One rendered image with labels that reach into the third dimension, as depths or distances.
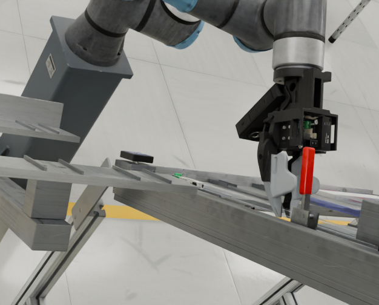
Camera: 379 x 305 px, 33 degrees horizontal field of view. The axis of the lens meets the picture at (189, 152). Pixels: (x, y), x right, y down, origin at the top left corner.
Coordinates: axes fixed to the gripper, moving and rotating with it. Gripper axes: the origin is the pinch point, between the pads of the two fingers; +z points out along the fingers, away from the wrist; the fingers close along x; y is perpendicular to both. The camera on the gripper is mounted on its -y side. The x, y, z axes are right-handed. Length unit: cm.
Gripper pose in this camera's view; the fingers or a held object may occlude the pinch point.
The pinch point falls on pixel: (281, 208)
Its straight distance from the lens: 94.5
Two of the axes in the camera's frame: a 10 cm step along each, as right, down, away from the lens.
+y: 5.6, -0.4, -8.3
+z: -0.7, 9.9, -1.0
